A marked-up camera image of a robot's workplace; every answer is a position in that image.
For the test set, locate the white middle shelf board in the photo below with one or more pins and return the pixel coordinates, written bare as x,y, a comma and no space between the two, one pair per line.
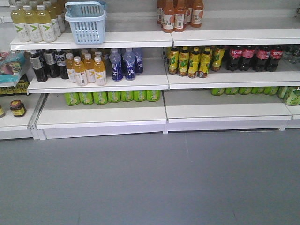
141,82

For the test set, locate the cola bottle red label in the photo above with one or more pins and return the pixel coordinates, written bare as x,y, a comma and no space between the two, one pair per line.
262,55
275,56

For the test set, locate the orange C100 drink bottle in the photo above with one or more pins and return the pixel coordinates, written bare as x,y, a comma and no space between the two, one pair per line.
168,16
180,12
197,13

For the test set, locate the pale green juice bottle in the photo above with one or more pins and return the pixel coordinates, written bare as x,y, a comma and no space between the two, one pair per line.
32,24
18,20
45,24

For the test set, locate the light blue plastic basket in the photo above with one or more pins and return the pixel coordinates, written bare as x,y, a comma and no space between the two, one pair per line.
87,21

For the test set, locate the blue sports drink bottle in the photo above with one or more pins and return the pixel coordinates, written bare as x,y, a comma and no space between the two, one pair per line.
115,60
129,58

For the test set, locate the dark tea bottle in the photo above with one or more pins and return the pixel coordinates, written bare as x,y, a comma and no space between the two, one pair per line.
37,64

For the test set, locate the brown sauce jar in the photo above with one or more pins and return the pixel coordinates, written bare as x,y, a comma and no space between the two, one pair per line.
17,108

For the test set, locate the orange juice bottle white cap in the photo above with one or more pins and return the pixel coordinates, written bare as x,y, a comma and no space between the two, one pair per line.
100,71
80,72

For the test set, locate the yellow lemon tea bottle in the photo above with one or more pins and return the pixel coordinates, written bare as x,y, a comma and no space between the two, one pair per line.
194,60
183,61

